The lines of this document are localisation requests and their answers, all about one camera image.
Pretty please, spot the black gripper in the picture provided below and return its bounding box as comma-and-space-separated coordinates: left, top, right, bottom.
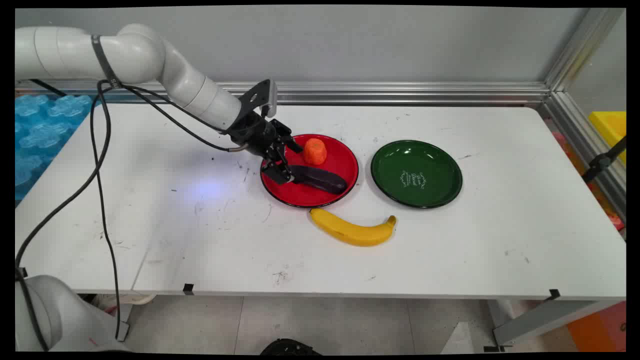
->
223, 110, 304, 186

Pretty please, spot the dark purple toy eggplant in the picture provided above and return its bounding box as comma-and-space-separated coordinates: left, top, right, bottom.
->
289, 164, 349, 196

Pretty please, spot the orange toy carrot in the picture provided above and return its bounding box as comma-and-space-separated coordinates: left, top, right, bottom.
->
303, 137, 328, 166

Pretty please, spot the red enamel plate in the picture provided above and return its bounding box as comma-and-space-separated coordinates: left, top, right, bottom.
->
259, 133, 360, 209

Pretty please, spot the yellow toy banana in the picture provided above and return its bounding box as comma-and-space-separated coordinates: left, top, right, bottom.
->
309, 207, 397, 248

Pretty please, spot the green enamel plate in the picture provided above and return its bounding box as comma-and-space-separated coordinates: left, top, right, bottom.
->
370, 139, 463, 209

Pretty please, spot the black object under table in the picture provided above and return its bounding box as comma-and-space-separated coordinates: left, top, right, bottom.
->
260, 338, 322, 356

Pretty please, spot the blue foam floor mat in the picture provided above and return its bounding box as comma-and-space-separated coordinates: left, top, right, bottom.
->
15, 94, 101, 202

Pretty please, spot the grey metal table leg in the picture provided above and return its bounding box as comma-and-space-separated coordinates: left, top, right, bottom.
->
484, 299, 623, 353

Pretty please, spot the black clamp stand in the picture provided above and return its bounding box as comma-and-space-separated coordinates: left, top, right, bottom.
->
581, 136, 627, 184

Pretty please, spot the yellow plastic box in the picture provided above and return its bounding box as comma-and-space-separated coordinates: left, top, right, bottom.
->
588, 110, 627, 166

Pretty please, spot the orange box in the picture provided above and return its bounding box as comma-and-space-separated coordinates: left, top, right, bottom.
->
566, 300, 627, 353

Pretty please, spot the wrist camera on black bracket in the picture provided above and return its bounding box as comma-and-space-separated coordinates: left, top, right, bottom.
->
239, 79, 279, 120

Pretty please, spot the black cable with silver plug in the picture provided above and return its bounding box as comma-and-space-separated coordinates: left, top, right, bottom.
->
120, 84, 249, 153

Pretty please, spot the aluminium back frame rail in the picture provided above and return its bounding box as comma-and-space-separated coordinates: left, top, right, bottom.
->
15, 80, 552, 107

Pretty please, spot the thin black hanging cable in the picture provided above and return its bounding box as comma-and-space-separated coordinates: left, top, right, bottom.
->
89, 87, 123, 342

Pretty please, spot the black strap on arm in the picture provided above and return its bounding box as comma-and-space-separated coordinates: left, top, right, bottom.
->
90, 34, 123, 90

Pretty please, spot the thick black hanging cable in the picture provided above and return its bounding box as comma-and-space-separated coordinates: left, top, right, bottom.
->
15, 80, 112, 273

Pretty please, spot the aluminium side frame rail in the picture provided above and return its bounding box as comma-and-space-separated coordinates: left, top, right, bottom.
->
539, 90, 627, 223

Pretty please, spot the aluminium frame corner post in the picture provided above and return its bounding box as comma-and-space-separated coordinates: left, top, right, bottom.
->
544, 7, 626, 92

